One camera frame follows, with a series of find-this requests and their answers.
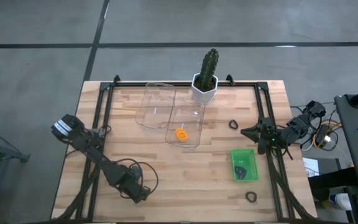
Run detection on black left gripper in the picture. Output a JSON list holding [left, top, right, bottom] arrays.
[[116, 166, 152, 205]]

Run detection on green cactus plant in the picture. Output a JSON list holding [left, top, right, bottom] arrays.
[[200, 48, 220, 90]]

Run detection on black aluminium rig frame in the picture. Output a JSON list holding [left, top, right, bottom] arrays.
[[51, 74, 317, 224]]

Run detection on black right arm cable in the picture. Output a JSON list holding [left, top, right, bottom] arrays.
[[277, 139, 295, 161]]

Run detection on grey metal stand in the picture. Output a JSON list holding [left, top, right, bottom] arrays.
[[0, 123, 30, 224]]

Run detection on green plastic basket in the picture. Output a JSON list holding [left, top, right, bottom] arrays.
[[231, 148, 260, 182]]

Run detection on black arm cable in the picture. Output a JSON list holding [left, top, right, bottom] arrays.
[[277, 139, 295, 161], [116, 157, 160, 200]]

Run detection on orange ring piece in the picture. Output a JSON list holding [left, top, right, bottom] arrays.
[[175, 128, 190, 142]]

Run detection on clear plastic storage bin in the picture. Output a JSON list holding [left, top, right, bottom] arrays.
[[165, 101, 206, 149], [134, 82, 177, 130]]

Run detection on white paper sheet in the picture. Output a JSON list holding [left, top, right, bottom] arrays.
[[302, 157, 323, 178]]

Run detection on white hexagonal plant pot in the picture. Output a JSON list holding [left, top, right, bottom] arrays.
[[191, 72, 219, 105]]

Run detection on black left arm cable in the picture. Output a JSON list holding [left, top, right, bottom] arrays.
[[116, 157, 160, 200]]

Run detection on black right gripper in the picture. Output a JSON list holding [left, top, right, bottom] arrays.
[[240, 119, 277, 146]]

